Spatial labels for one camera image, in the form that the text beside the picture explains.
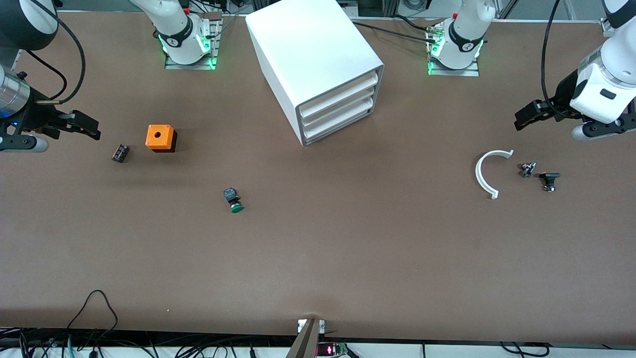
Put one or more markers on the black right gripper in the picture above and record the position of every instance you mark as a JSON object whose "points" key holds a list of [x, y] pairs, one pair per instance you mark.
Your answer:
{"points": [[36, 115]]}

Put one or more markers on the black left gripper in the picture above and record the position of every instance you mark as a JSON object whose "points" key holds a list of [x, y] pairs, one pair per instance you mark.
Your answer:
{"points": [[560, 101]]}

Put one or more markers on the green mushroom push button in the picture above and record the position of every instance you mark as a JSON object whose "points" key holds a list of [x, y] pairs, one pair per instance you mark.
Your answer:
{"points": [[231, 198]]}

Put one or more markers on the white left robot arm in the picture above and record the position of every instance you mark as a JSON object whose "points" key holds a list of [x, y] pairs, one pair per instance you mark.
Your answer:
{"points": [[464, 25]]}

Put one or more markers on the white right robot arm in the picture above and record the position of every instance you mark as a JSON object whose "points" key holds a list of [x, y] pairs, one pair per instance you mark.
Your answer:
{"points": [[174, 20]]}

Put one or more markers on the small dark contact block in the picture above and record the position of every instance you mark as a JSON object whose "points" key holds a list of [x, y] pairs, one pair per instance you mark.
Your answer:
{"points": [[120, 153]]}

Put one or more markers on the small grey metal part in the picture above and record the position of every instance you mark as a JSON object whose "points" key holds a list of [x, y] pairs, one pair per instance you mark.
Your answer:
{"points": [[527, 170]]}

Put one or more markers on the small black plastic part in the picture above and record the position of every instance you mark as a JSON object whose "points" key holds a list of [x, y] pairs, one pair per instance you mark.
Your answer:
{"points": [[549, 176]]}

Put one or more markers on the white curved plastic arc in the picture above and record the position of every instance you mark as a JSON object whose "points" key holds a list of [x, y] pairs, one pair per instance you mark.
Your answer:
{"points": [[478, 175]]}

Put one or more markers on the small red-lit device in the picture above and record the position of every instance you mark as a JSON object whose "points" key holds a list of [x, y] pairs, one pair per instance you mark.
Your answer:
{"points": [[330, 349]]}

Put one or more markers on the orange button enclosure box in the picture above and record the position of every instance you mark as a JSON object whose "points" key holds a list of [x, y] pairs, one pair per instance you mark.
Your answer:
{"points": [[166, 139]]}

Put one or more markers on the aluminium arm base plate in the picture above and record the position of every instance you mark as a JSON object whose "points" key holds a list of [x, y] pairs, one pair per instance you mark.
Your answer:
{"points": [[454, 72], [191, 66]]}

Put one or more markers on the aluminium frame profile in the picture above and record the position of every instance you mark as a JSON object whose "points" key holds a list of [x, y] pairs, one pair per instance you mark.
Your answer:
{"points": [[607, 29]]}

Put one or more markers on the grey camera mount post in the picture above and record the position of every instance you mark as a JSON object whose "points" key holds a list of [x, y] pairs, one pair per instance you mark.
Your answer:
{"points": [[305, 343]]}

